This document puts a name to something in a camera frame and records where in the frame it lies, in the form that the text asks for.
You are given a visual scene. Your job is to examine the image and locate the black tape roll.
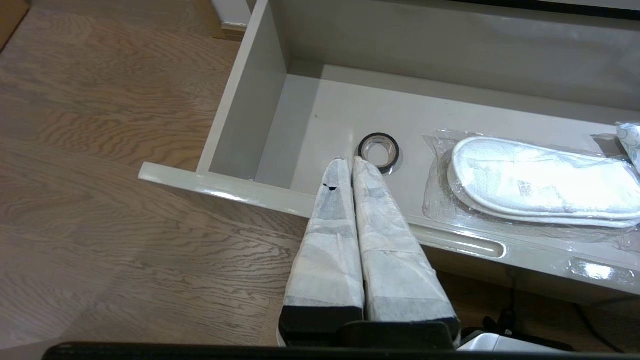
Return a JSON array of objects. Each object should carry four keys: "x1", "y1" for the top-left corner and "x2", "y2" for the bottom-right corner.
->
[{"x1": 357, "y1": 132, "x2": 401, "y2": 175}]

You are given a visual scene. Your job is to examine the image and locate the brown wooden box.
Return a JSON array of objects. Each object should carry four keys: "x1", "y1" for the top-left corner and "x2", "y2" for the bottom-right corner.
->
[{"x1": 0, "y1": 0, "x2": 31, "y2": 52}]

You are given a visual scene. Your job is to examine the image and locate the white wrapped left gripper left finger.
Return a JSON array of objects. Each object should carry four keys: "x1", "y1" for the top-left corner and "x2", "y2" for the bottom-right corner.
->
[{"x1": 278, "y1": 157, "x2": 365, "y2": 347}]

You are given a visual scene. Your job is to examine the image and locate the glossy white low cabinet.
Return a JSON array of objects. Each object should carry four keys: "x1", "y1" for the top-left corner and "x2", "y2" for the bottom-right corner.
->
[{"x1": 545, "y1": 0, "x2": 640, "y2": 12}]

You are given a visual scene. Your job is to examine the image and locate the white blue printed plastic packet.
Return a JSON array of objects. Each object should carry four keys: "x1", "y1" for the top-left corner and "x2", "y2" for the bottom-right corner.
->
[{"x1": 615, "y1": 121, "x2": 640, "y2": 173}]

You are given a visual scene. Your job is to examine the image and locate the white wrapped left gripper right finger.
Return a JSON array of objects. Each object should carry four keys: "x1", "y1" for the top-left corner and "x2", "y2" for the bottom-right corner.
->
[{"x1": 352, "y1": 156, "x2": 461, "y2": 346}]

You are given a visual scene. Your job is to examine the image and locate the black floor cable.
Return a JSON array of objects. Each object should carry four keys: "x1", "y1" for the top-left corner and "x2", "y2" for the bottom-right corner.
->
[{"x1": 572, "y1": 302, "x2": 626, "y2": 353}]

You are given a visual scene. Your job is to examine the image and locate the white slippers in clear bag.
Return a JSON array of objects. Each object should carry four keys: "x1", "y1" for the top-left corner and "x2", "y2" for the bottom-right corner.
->
[{"x1": 422, "y1": 129, "x2": 640, "y2": 251}]

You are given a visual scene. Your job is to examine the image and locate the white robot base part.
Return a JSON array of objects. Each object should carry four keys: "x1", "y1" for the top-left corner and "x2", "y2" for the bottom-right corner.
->
[{"x1": 457, "y1": 332, "x2": 576, "y2": 353}]

